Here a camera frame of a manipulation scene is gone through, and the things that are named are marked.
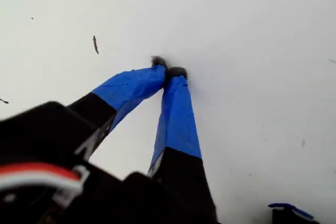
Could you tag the black block with blue tape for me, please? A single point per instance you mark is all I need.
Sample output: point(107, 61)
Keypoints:
point(288, 217)

